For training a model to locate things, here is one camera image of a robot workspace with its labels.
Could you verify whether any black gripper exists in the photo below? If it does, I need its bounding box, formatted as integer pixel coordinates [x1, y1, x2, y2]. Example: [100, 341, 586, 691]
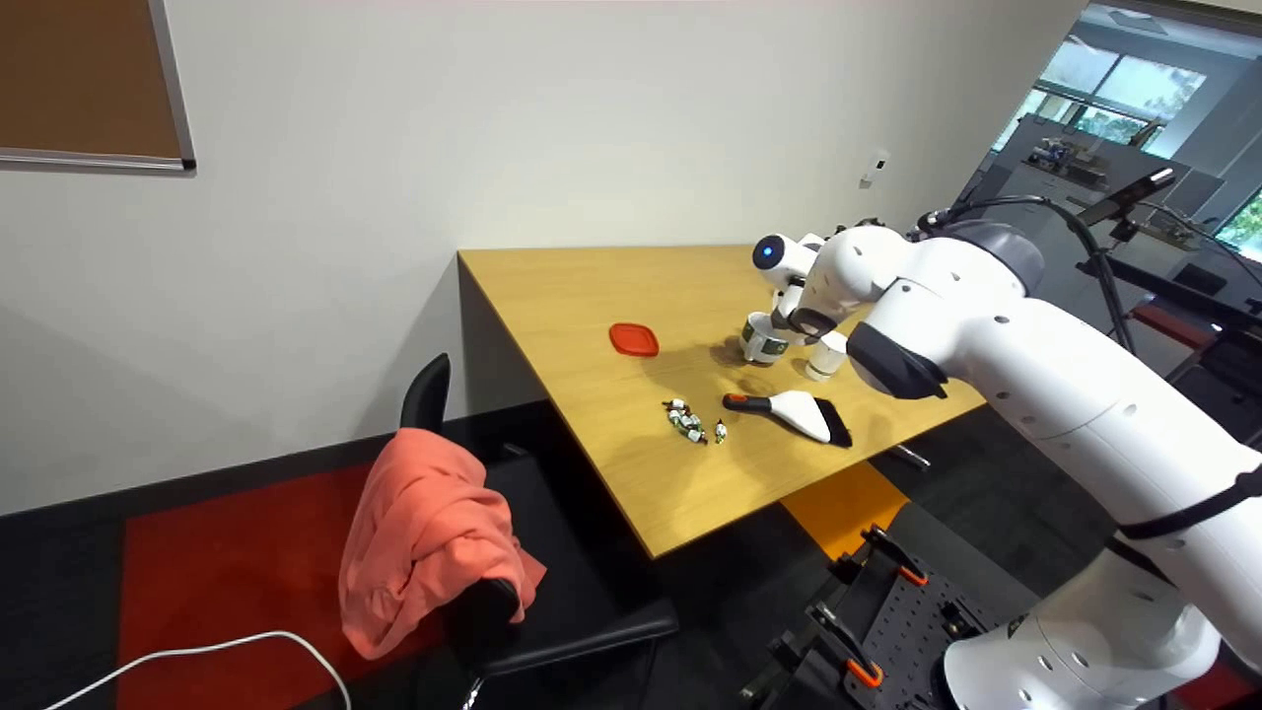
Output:
[785, 305, 849, 341]

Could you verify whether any red lunch box lid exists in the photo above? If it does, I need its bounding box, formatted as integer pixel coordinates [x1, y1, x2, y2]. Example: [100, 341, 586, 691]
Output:
[602, 320, 661, 364]

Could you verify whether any white brush with black bristles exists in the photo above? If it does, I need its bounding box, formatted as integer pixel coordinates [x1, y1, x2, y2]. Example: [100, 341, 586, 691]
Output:
[716, 387, 858, 454]

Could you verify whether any orange black clamp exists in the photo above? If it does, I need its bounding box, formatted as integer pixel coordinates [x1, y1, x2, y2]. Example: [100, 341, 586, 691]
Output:
[799, 599, 887, 696]
[858, 520, 935, 591]

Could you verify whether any black pegboard cart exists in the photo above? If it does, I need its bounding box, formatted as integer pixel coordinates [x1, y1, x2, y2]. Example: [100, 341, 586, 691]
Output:
[743, 504, 1058, 710]

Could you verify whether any black office chair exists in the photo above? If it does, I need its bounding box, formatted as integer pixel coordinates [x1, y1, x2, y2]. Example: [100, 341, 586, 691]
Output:
[394, 351, 684, 710]

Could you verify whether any glass window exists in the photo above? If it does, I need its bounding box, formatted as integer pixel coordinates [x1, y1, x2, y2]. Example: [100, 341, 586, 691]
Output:
[991, 6, 1262, 262]

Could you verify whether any coral red cloth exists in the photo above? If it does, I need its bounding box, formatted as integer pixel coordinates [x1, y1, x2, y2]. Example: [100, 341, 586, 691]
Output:
[335, 426, 551, 662]

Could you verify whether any brown cork board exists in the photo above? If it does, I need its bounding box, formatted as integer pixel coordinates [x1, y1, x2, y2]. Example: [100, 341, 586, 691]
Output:
[0, 0, 202, 179]

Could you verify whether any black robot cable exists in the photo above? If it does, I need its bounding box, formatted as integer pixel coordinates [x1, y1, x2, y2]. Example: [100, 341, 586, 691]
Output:
[920, 192, 1141, 354]

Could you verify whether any white cable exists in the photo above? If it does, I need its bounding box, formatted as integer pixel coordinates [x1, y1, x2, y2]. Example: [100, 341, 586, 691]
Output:
[38, 625, 360, 710]

